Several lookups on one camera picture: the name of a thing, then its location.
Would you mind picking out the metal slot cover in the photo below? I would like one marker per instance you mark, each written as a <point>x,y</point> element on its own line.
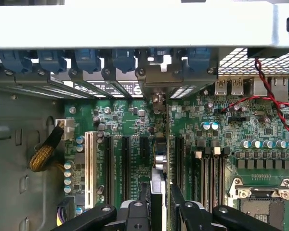
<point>190,90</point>
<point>26,84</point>
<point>62,84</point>
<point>115,81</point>
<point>86,83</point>

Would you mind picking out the white power connector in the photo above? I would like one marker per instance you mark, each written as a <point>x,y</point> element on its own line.
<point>68,128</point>

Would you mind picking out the white PCI expansion slot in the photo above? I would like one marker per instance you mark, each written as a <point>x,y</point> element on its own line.
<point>88,168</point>

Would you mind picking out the metal CPU socket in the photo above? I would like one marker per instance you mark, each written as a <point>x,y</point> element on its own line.
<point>262,207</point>

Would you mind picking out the grey metal PC case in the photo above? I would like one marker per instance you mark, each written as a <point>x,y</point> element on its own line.
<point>135,26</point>

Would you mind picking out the black white case label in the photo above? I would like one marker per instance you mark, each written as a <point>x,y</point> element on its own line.
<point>108,88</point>

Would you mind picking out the silver USB port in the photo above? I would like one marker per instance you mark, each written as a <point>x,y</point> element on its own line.
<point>238,86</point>
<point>220,86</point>

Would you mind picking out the green motherboard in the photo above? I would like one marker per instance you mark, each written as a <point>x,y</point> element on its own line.
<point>231,134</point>

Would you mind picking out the black RAM slot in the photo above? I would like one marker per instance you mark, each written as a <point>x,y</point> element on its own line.
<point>215,180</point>
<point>198,178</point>
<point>206,183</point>

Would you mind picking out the short black expansion slot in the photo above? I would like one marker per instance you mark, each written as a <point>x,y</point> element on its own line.
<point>144,148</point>

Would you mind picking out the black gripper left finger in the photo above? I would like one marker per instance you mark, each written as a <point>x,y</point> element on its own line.
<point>135,216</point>

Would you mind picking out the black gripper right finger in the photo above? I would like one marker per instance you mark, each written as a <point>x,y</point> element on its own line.
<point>192,216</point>

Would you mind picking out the long black expansion slot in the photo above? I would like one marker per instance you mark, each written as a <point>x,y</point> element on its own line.
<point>179,163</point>
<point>109,168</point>
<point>125,166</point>

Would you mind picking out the silver ethernet port block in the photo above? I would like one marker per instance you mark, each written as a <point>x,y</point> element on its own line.
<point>269,85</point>

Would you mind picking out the blue slot retention clip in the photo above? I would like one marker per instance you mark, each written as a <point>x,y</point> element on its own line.
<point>13,61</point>
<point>199,60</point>
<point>88,60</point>
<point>159,51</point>
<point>51,60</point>
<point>123,60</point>

